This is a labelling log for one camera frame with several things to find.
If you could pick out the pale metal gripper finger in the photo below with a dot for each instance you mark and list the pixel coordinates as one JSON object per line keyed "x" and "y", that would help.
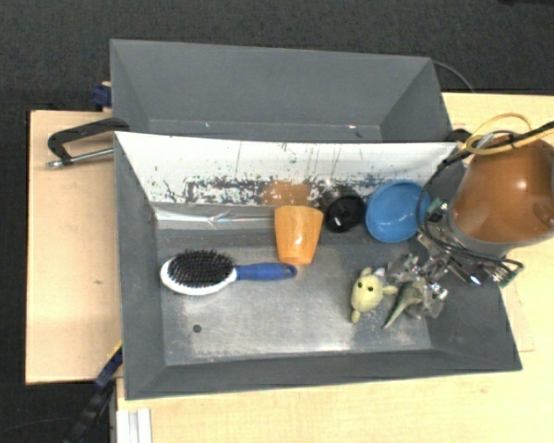
{"x": 433, "y": 299}
{"x": 406, "y": 269}

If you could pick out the green toy dinosaur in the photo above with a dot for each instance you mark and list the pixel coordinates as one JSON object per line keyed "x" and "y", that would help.
{"x": 404, "y": 302}

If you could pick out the pale yellow plush toy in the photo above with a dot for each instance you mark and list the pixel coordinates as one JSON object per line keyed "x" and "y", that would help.
{"x": 368, "y": 293}

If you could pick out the blue bowl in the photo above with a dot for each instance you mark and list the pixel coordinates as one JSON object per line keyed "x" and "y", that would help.
{"x": 394, "y": 212}

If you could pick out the black round knob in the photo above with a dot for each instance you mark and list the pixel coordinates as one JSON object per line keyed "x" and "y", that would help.
{"x": 345, "y": 212}

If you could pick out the orange plastic cup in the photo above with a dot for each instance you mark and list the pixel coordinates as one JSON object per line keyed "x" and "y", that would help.
{"x": 297, "y": 238}

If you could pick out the grey metal bin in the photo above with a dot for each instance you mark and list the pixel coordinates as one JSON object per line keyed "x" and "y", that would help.
{"x": 268, "y": 321}

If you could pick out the pale wood flat board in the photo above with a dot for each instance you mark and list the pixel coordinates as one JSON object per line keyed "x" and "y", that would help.
{"x": 69, "y": 247}

